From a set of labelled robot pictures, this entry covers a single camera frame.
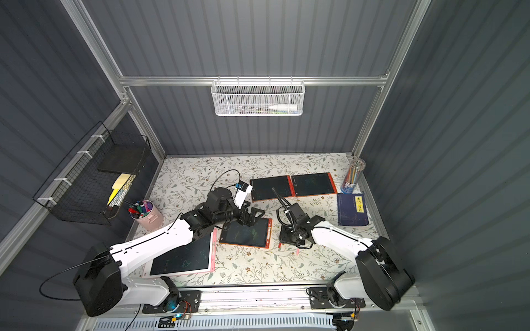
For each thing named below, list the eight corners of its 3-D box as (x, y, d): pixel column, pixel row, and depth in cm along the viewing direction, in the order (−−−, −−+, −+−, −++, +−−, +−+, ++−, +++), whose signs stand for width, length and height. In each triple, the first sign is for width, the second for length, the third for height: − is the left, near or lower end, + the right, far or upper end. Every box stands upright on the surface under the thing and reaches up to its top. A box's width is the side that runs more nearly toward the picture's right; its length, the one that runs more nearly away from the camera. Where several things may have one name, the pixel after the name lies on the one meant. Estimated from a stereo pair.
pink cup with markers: (141, 230, 94) (124, 216, 83) (147, 215, 98) (132, 200, 88) (161, 230, 94) (147, 216, 83) (166, 215, 98) (153, 200, 88)
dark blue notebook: (339, 225, 94) (340, 223, 92) (332, 196, 105) (333, 193, 103) (371, 225, 94) (374, 223, 92) (361, 196, 105) (363, 193, 103)
